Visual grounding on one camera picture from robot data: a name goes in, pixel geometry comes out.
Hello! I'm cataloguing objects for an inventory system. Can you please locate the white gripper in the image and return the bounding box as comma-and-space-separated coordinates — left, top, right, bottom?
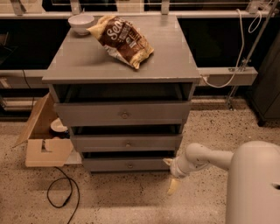
163, 155, 192, 195

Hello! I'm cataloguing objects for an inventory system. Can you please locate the grey bottom drawer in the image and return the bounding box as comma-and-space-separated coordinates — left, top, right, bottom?
82, 157, 169, 172

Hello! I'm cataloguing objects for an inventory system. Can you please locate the grey drawer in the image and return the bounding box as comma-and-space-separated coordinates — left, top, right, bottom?
82, 157, 169, 172
71, 134, 182, 152
54, 101, 190, 127

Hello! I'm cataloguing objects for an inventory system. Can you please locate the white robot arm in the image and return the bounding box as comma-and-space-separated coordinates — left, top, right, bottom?
164, 141, 280, 224

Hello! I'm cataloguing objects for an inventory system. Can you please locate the grey middle drawer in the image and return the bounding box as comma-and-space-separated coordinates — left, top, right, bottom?
71, 134, 182, 152

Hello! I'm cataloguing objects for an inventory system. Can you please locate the grey drawer cabinet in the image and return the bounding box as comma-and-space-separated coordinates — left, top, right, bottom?
43, 16, 200, 160

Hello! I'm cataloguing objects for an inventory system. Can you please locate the grey top drawer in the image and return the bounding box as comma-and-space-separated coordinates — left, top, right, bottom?
54, 101, 190, 127

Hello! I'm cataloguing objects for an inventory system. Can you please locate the open cardboard box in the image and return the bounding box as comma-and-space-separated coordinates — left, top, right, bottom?
15, 94, 74, 167

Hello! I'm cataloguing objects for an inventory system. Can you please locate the dark grey cabinet right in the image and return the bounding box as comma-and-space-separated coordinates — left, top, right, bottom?
248, 32, 280, 126

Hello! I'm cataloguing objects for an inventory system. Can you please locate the white bowl in box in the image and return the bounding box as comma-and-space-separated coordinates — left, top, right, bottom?
50, 118, 68, 133

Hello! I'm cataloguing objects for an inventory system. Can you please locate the brown yellow chip bag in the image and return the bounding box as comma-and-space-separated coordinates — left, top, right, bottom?
87, 15, 154, 69

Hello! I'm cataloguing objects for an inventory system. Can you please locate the white ceramic bowl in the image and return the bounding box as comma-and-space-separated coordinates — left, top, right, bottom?
68, 13, 95, 35

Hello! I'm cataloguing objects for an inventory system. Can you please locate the black floor cable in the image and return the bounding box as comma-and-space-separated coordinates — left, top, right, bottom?
46, 166, 81, 224

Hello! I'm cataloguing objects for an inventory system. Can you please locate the grey wall rail ledge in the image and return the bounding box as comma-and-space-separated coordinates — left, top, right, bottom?
0, 66, 257, 89

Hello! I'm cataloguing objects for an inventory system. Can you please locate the white hanging cable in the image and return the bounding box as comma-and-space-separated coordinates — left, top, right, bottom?
200, 8, 263, 89

